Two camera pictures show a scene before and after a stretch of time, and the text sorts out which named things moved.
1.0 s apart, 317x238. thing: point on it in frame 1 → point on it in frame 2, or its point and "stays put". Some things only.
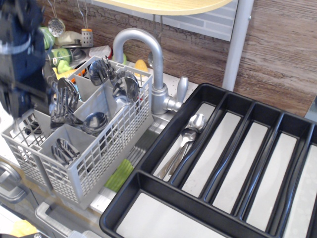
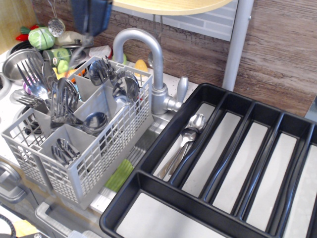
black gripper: (24, 83) → (91, 17)
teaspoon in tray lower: (187, 137) stays put
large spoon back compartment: (126, 90) stays put
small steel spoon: (16, 127) → (87, 41)
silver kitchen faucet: (161, 102) stays put
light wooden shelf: (169, 7) stays put
